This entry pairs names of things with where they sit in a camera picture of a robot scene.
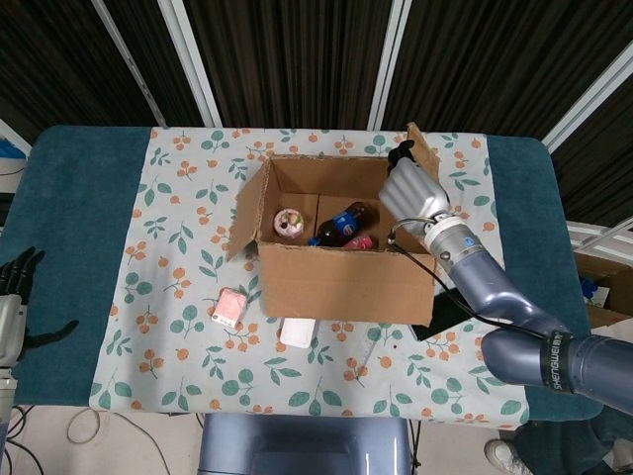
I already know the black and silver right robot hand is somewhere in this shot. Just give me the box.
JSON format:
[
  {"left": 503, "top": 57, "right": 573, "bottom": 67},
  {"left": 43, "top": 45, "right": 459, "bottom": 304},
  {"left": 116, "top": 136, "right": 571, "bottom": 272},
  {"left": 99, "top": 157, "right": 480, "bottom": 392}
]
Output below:
[{"left": 378, "top": 140, "right": 451, "bottom": 234}]

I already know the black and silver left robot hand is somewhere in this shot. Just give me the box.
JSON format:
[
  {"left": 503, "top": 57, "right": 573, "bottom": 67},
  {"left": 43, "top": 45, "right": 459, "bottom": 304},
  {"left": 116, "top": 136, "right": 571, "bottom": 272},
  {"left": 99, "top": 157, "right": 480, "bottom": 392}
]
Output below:
[{"left": 0, "top": 245, "right": 80, "bottom": 367}]

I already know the brown cardboard shipping box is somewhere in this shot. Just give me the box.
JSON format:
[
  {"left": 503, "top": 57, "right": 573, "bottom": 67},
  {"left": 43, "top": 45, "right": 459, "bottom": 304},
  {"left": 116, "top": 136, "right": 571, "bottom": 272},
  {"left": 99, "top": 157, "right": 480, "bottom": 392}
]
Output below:
[{"left": 226, "top": 122, "right": 442, "bottom": 326}]

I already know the white and blue paper package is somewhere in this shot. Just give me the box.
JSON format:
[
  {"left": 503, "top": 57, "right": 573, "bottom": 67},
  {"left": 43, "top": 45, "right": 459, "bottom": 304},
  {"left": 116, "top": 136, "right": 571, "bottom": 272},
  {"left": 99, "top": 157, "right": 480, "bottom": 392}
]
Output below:
[{"left": 0, "top": 118, "right": 32, "bottom": 162}]

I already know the cola bottle blue label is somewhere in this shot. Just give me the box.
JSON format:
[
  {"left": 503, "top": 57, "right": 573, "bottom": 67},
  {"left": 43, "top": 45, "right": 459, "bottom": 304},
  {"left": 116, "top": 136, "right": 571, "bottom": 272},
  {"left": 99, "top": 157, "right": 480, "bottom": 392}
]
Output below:
[{"left": 309, "top": 200, "right": 380, "bottom": 248}]

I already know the pink dessert cup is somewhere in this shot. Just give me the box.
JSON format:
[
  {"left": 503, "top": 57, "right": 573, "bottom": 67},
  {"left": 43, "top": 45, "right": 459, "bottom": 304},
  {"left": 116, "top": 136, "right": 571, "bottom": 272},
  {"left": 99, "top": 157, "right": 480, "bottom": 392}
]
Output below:
[{"left": 273, "top": 208, "right": 306, "bottom": 241}]

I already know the black smartphone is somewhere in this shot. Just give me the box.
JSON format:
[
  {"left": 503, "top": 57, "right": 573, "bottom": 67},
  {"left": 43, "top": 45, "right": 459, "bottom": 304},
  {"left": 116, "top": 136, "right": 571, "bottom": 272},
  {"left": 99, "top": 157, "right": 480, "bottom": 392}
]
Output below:
[{"left": 412, "top": 291, "right": 479, "bottom": 342}]

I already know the teal table cover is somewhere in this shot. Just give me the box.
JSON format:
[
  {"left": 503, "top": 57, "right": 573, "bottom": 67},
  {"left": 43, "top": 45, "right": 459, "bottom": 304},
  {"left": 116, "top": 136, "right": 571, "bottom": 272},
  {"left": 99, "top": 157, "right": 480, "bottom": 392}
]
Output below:
[{"left": 0, "top": 124, "right": 602, "bottom": 428}]

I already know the floral print tablecloth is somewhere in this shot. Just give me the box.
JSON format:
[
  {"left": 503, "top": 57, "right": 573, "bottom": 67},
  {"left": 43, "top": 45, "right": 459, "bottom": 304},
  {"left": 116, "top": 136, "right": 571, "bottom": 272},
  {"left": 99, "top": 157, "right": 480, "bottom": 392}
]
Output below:
[{"left": 88, "top": 127, "right": 530, "bottom": 428}]

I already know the transparent plastic ruler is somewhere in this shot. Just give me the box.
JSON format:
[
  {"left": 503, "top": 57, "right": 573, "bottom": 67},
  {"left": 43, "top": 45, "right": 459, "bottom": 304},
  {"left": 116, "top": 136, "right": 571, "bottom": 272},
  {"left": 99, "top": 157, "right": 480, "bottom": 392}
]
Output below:
[{"left": 356, "top": 326, "right": 386, "bottom": 368}]

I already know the white plastic container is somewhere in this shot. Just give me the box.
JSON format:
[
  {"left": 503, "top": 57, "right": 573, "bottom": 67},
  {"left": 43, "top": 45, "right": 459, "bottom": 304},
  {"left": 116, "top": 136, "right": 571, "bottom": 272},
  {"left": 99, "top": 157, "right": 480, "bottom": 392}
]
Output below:
[{"left": 279, "top": 318, "right": 317, "bottom": 350}]

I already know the white metal rack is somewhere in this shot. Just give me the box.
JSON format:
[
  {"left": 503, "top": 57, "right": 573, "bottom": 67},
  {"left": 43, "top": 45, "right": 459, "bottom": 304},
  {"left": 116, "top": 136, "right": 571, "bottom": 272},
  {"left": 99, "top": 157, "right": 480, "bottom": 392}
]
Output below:
[{"left": 566, "top": 220, "right": 633, "bottom": 258}]

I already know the pink tissue pack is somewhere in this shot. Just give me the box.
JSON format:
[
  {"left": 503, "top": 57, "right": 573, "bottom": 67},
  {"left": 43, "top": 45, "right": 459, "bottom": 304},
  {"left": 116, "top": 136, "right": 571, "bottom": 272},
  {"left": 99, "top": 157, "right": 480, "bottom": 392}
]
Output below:
[{"left": 211, "top": 287, "right": 248, "bottom": 328}]

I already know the blue-grey robot torso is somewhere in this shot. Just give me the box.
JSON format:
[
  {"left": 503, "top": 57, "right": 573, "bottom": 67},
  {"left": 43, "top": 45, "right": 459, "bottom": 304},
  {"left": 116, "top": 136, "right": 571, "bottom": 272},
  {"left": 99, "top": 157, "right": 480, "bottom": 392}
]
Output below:
[{"left": 197, "top": 413, "right": 414, "bottom": 475}]

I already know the white sneaker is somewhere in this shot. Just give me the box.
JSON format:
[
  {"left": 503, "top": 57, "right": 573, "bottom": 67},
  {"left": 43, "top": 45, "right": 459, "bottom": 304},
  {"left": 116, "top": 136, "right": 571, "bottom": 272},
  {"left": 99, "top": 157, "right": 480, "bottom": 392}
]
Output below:
[{"left": 484, "top": 438, "right": 538, "bottom": 475}]

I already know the white aluminium frame post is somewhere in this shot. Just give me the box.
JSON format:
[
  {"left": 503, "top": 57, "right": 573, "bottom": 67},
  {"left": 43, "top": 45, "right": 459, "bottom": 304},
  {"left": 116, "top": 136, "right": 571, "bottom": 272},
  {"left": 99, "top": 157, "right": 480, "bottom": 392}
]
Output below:
[
  {"left": 157, "top": 0, "right": 223, "bottom": 129},
  {"left": 541, "top": 47, "right": 633, "bottom": 152},
  {"left": 368, "top": 0, "right": 412, "bottom": 132}
]

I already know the thin grey frame post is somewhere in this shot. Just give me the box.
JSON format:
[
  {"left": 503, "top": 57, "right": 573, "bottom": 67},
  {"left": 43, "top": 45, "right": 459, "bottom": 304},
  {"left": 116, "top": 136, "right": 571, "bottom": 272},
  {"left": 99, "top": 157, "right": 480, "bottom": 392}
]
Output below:
[{"left": 91, "top": 0, "right": 167, "bottom": 129}]

